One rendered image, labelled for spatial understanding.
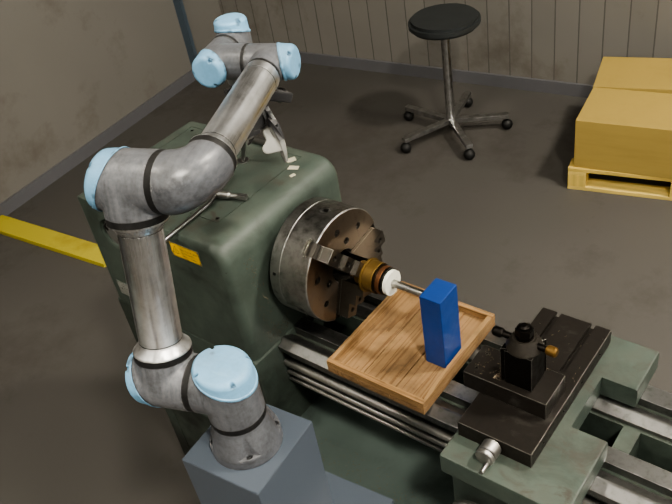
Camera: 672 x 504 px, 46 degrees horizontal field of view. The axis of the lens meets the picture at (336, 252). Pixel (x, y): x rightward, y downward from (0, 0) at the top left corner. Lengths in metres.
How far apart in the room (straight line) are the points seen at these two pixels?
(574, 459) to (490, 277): 1.94
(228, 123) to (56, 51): 3.75
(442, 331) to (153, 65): 4.09
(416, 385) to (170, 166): 0.94
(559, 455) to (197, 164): 1.00
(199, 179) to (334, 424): 1.22
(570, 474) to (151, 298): 0.95
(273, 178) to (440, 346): 0.64
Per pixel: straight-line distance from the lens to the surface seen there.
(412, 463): 2.30
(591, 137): 4.05
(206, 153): 1.39
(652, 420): 2.00
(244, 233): 2.01
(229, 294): 2.04
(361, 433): 2.39
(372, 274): 1.99
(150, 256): 1.48
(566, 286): 3.62
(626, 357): 2.04
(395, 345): 2.12
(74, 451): 3.41
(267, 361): 2.22
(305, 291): 1.99
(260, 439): 1.62
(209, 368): 1.54
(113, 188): 1.42
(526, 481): 1.79
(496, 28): 5.08
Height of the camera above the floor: 2.38
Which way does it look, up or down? 37 degrees down
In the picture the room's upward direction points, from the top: 11 degrees counter-clockwise
